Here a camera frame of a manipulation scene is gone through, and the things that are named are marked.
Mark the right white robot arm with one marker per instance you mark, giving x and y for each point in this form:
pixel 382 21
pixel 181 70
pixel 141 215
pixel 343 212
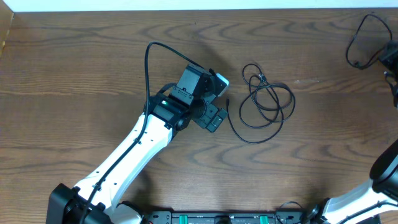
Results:
pixel 379 193

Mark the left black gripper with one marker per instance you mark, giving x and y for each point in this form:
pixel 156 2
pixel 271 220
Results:
pixel 212 119

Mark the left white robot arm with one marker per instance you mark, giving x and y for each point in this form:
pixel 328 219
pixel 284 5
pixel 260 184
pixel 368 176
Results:
pixel 97 197

